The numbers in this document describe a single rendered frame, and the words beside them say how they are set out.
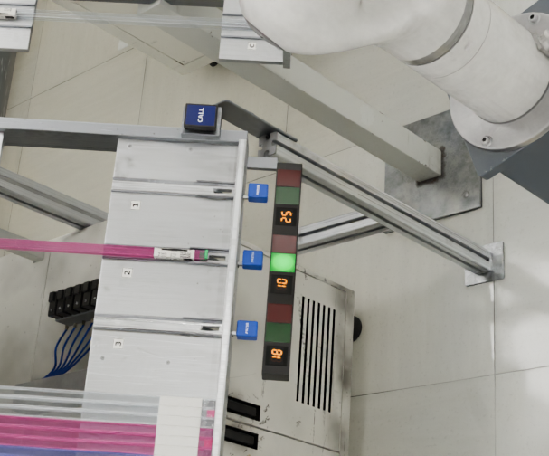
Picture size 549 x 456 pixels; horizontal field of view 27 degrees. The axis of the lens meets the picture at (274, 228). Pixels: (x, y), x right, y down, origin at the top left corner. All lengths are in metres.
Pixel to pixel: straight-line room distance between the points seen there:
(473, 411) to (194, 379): 0.75
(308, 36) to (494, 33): 0.25
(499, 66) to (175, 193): 0.59
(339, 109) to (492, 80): 0.86
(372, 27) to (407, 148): 1.12
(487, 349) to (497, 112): 0.89
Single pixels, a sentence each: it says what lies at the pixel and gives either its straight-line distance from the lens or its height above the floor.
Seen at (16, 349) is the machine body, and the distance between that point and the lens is 2.27.
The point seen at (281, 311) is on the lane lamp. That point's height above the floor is 0.66.
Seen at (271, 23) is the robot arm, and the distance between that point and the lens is 1.21.
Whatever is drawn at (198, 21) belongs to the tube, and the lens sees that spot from 1.81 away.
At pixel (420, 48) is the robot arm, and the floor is 0.92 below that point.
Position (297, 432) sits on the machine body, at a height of 0.22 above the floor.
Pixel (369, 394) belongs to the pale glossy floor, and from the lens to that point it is 2.40.
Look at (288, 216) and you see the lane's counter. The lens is 1.73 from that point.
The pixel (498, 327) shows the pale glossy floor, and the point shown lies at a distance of 2.25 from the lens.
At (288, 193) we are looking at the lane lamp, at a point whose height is 0.66.
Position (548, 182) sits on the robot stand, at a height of 0.59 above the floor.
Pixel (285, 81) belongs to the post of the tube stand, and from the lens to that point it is 2.11.
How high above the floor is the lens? 1.81
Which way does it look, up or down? 41 degrees down
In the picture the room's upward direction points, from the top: 64 degrees counter-clockwise
